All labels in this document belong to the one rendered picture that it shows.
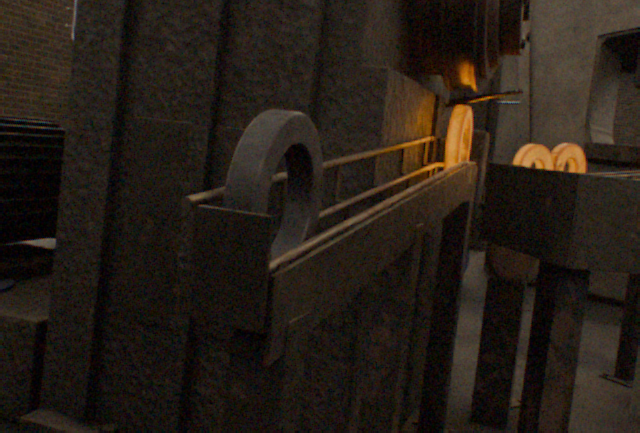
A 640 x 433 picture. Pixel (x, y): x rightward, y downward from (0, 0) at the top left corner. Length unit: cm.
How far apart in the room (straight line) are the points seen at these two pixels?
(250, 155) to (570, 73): 390
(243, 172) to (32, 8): 897
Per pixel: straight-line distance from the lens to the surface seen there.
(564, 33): 455
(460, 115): 173
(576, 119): 445
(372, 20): 141
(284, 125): 70
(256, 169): 66
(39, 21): 968
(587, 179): 111
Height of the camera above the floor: 73
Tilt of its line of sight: 4 degrees down
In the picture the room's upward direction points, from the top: 7 degrees clockwise
